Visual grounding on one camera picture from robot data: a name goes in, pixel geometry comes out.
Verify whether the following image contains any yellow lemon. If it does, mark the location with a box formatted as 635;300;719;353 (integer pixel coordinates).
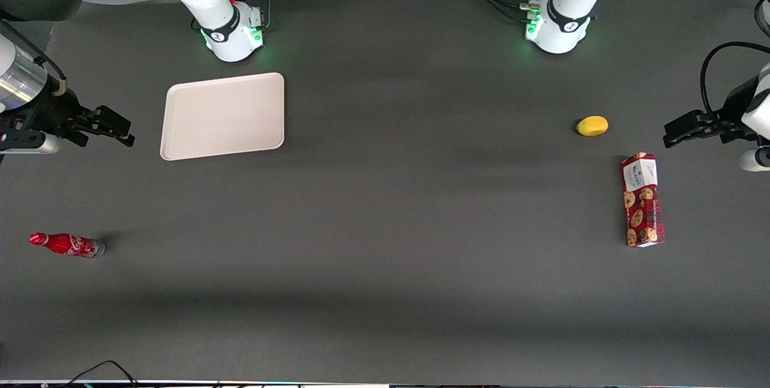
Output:
576;115;609;137

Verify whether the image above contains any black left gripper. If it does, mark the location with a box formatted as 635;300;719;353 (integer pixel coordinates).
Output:
663;75;761;149

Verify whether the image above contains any beige plastic tray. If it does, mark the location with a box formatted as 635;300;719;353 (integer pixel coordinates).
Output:
159;72;286;162

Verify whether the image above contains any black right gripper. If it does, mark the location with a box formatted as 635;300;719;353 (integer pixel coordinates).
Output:
33;90;137;149

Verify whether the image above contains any black looped cable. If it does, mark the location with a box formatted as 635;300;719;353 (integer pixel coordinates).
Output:
699;42;770;125

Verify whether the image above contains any red tartan cookie box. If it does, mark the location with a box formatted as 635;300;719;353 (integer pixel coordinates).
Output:
620;152;667;248

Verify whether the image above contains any black cable with beige plug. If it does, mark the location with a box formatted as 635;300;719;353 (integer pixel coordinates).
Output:
0;17;68;97

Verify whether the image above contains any red coke bottle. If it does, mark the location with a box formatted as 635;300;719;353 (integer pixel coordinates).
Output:
28;232;106;259

